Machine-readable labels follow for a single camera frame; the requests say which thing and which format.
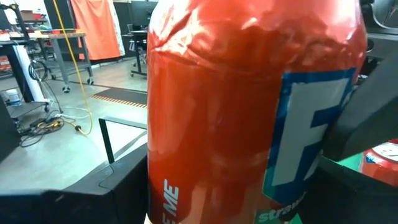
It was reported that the black desk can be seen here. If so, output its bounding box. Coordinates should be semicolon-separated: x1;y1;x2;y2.
123;29;149;78
0;6;35;103

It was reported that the green table mat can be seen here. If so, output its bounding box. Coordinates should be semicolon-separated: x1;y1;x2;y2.
337;152;364;171

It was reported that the black striped-edge floor mat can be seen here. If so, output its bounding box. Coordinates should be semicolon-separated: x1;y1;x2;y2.
91;86;149;109

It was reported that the yellow extension cable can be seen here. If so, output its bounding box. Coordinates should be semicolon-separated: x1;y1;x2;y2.
52;0;93;136

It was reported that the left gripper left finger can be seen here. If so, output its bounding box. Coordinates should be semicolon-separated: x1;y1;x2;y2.
0;144;149;224

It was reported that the black power strip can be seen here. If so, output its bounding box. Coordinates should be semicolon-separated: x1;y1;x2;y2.
30;116;60;128

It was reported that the white plastic jar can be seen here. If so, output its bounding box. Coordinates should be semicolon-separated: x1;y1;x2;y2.
6;88;22;107

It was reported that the white wrapped post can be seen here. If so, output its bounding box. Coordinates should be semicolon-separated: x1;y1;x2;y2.
14;43;47;103

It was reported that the red Fanta strawberry can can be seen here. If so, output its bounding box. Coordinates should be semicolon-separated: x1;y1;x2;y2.
359;139;398;188
146;0;368;224

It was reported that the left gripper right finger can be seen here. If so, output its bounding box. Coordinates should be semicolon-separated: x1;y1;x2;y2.
295;52;398;224

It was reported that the gray workbench on casters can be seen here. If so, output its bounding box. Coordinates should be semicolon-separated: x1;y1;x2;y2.
29;28;95;94

